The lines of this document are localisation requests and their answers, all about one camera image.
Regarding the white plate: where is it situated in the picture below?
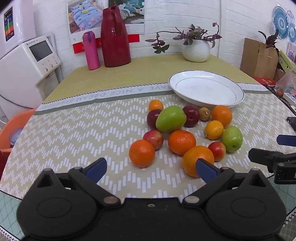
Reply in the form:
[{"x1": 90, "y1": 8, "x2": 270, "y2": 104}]
[{"x1": 168, "y1": 71, "x2": 245, "y2": 108}]

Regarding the green box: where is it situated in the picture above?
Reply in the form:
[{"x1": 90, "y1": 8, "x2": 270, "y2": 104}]
[{"x1": 277, "y1": 50, "x2": 296, "y2": 70}]

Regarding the teal patterned cloth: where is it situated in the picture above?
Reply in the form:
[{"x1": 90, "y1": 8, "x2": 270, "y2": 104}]
[{"x1": 0, "y1": 181, "x2": 296, "y2": 241}]

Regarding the large green jujube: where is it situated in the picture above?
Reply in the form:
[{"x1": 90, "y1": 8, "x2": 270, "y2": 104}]
[{"x1": 156, "y1": 105, "x2": 187, "y2": 133}]

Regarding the white water dispenser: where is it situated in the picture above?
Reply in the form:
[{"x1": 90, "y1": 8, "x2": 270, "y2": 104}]
[{"x1": 0, "y1": 32, "x2": 62, "y2": 118}]

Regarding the small green jujube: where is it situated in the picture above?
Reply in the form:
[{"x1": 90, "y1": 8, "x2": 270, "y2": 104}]
[{"x1": 221, "y1": 126, "x2": 243, "y2": 153}]

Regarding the beige chevron tablecloth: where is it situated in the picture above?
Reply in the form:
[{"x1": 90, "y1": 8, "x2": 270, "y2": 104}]
[{"x1": 0, "y1": 83, "x2": 296, "y2": 232}]

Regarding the white appliance with coloured panel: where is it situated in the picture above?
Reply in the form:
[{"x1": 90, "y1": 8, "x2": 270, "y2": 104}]
[{"x1": 0, "y1": 3, "x2": 37, "y2": 61}]

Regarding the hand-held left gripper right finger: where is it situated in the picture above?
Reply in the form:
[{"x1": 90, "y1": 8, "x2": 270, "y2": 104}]
[{"x1": 182, "y1": 158, "x2": 270, "y2": 208}]

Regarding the pale blue plastic item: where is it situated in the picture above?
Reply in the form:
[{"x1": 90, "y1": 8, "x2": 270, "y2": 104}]
[{"x1": 9, "y1": 127, "x2": 23, "y2": 149}]

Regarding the pink bottle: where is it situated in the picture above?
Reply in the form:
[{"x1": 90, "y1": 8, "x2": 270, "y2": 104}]
[{"x1": 83, "y1": 31, "x2": 101, "y2": 70}]

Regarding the red plastic item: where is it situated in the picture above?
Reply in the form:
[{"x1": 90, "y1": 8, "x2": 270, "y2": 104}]
[{"x1": 0, "y1": 149, "x2": 12, "y2": 179}]

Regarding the red thermos jug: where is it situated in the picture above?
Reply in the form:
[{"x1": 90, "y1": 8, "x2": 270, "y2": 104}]
[{"x1": 100, "y1": 6, "x2": 132, "y2": 68}]

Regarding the purple plant in white pot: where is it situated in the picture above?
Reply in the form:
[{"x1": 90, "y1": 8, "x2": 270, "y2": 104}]
[{"x1": 145, "y1": 22, "x2": 222, "y2": 62}]

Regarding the small yellow orange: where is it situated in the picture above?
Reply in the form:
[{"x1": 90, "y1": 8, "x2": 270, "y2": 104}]
[{"x1": 205, "y1": 120, "x2": 224, "y2": 140}]

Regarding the yellow-green checked tablecloth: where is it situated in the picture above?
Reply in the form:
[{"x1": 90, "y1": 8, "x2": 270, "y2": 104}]
[{"x1": 43, "y1": 54, "x2": 262, "y2": 103}]

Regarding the black device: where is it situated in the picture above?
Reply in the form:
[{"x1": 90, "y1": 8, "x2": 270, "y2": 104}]
[{"x1": 286, "y1": 116, "x2": 296, "y2": 131}]

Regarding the dark orange tangerine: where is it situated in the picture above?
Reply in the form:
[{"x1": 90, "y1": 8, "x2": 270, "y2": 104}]
[{"x1": 168, "y1": 130, "x2": 197, "y2": 155}]

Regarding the bedding wall poster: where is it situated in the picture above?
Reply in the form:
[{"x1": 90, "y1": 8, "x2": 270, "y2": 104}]
[{"x1": 67, "y1": 0, "x2": 146, "y2": 54}]

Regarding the cardboard box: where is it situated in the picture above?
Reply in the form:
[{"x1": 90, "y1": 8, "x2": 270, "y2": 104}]
[{"x1": 240, "y1": 38, "x2": 279, "y2": 79}]

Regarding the orange plastic basin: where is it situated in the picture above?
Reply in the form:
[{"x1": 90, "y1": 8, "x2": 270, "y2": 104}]
[{"x1": 0, "y1": 108, "x2": 37, "y2": 153}]

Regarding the clear plastic bag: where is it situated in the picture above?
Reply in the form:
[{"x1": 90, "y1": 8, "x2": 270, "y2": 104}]
[{"x1": 275, "y1": 71, "x2": 296, "y2": 95}]

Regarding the white box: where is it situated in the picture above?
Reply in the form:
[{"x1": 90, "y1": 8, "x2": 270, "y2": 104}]
[{"x1": 283, "y1": 92, "x2": 296, "y2": 107}]

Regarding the dark red plum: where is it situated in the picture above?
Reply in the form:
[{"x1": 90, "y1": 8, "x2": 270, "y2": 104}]
[
  {"x1": 147, "y1": 109, "x2": 162, "y2": 130},
  {"x1": 182, "y1": 105, "x2": 200, "y2": 128}
]

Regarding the dark purple plant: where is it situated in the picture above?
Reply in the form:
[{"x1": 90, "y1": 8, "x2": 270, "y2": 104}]
[{"x1": 258, "y1": 29, "x2": 280, "y2": 57}]

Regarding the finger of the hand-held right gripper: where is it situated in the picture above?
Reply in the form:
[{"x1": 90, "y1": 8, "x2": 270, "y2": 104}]
[
  {"x1": 248, "y1": 148, "x2": 296, "y2": 172},
  {"x1": 277, "y1": 135, "x2": 296, "y2": 147}
]

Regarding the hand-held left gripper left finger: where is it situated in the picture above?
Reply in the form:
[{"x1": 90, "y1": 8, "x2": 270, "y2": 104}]
[{"x1": 30, "y1": 158, "x2": 122, "y2": 208}]

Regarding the red flat packet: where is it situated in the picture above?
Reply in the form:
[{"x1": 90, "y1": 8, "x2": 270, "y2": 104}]
[{"x1": 254, "y1": 77, "x2": 277, "y2": 86}]

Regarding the large blue patterned wall plate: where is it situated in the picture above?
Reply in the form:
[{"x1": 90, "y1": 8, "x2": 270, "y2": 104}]
[{"x1": 271, "y1": 6, "x2": 289, "y2": 40}]

